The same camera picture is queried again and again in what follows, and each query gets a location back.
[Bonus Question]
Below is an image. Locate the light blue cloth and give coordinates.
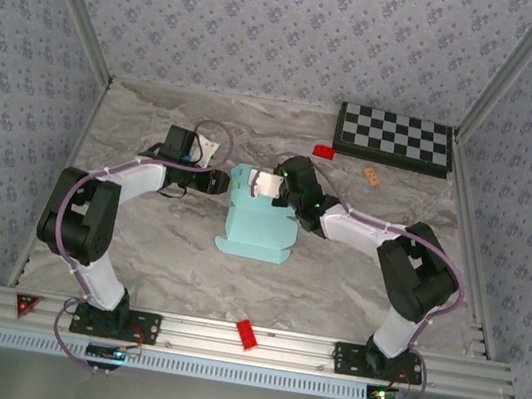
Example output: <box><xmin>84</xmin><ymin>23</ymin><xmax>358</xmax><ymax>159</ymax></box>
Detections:
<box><xmin>212</xmin><ymin>160</ymin><xmax>310</xmax><ymax>269</ymax></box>

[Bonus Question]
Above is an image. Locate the red curved toy brick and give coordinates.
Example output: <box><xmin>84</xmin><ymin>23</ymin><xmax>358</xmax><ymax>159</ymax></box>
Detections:
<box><xmin>311</xmin><ymin>142</ymin><xmax>338</xmax><ymax>162</ymax></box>

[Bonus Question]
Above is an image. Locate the wooden block with tiger print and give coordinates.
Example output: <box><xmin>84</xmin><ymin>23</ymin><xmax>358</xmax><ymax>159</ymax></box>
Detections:
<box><xmin>360</xmin><ymin>164</ymin><xmax>384</xmax><ymax>188</ymax></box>

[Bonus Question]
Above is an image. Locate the black grey chessboard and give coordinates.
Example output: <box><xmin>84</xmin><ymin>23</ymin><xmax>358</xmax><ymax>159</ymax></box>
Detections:
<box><xmin>329</xmin><ymin>100</ymin><xmax>460</xmax><ymax>182</ymax></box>

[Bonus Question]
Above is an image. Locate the red rectangular toy brick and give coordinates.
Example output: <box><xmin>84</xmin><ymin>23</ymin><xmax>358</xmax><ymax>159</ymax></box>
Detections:
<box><xmin>231</xmin><ymin>317</ymin><xmax>263</xmax><ymax>353</ymax></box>

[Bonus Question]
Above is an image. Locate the red triangle sign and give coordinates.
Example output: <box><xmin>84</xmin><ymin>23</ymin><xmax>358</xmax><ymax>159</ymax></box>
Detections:
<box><xmin>12</xmin><ymin>292</ymin><xmax>43</xmax><ymax>322</ymax></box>

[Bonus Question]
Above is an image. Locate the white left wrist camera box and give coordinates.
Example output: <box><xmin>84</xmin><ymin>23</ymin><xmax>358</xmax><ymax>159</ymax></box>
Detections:
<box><xmin>194</xmin><ymin>133</ymin><xmax>222</xmax><ymax>168</ymax></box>

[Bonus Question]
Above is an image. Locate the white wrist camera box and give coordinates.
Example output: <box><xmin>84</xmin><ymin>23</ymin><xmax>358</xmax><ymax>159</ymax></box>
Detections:
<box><xmin>194</xmin><ymin>133</ymin><xmax>222</xmax><ymax>168</ymax></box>
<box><xmin>245</xmin><ymin>168</ymin><xmax>285</xmax><ymax>202</ymax></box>

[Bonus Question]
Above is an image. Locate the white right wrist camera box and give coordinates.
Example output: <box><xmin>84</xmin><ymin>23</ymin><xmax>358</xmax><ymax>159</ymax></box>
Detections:
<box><xmin>245</xmin><ymin>168</ymin><xmax>285</xmax><ymax>202</ymax></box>

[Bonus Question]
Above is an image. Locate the aluminium side rail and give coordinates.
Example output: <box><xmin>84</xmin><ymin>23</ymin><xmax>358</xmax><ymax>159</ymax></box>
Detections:
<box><xmin>419</xmin><ymin>130</ymin><xmax>529</xmax><ymax>361</ymax></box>
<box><xmin>3</xmin><ymin>69</ymin><xmax>113</xmax><ymax>300</ymax></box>

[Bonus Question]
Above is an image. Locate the aluminium frame post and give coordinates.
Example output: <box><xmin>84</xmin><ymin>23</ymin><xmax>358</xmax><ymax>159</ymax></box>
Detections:
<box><xmin>455</xmin><ymin>0</ymin><xmax>532</xmax><ymax>151</ymax></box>
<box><xmin>12</xmin><ymin>0</ymin><xmax>126</xmax><ymax>90</ymax></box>

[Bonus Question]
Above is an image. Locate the aluminium mounting rail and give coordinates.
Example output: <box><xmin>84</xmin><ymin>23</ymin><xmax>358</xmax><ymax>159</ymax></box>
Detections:
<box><xmin>0</xmin><ymin>283</ymin><xmax>522</xmax><ymax>399</ymax></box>

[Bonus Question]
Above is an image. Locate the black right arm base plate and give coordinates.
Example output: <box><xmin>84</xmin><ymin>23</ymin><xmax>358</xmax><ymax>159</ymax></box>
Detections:
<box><xmin>330</xmin><ymin>340</ymin><xmax>427</xmax><ymax>389</ymax></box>

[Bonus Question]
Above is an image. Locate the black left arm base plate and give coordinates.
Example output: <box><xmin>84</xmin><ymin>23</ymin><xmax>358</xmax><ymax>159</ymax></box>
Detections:
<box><xmin>68</xmin><ymin>299</ymin><xmax>164</xmax><ymax>347</ymax></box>

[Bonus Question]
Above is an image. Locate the grey slotted cable duct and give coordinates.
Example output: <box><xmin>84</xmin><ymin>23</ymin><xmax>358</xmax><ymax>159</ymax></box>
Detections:
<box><xmin>0</xmin><ymin>324</ymin><xmax>370</xmax><ymax>399</ymax></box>

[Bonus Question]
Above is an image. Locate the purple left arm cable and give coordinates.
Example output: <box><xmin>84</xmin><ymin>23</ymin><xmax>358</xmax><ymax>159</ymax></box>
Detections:
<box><xmin>30</xmin><ymin>97</ymin><xmax>241</xmax><ymax>392</ymax></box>

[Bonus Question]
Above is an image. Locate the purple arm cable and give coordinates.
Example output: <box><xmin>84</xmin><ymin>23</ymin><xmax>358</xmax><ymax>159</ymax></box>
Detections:
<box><xmin>218</xmin><ymin>149</ymin><xmax>481</xmax><ymax>399</ymax></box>
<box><xmin>30</xmin><ymin>97</ymin><xmax>241</xmax><ymax>392</ymax></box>

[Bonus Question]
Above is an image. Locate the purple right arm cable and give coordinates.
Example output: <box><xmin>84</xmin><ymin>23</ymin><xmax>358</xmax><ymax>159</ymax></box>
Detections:
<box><xmin>218</xmin><ymin>149</ymin><xmax>481</xmax><ymax>399</ymax></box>

